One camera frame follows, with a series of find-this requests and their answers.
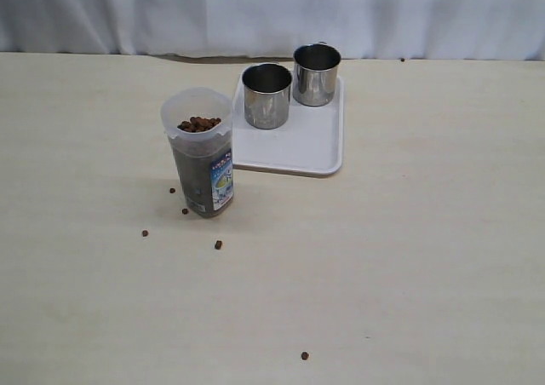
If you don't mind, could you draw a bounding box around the white backdrop curtain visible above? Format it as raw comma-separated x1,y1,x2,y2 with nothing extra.
1,0,544,60

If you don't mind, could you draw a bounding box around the clear plastic container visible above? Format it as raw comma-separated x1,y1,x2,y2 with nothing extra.
160,87,234,218

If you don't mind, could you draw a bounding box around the steel mug with kibble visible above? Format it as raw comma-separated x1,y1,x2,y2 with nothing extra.
293,42,341,107

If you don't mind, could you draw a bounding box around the white plastic tray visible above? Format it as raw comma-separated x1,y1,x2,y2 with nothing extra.
232,77,345,177

